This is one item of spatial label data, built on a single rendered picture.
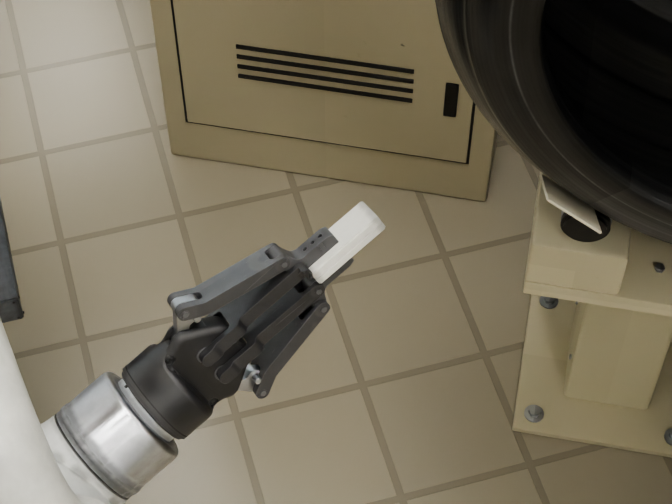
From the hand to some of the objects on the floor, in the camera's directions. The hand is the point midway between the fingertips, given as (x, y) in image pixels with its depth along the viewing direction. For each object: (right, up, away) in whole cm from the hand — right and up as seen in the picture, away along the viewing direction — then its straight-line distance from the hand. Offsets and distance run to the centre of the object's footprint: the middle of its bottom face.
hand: (341, 242), depth 117 cm
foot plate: (+42, -19, +109) cm, 118 cm away
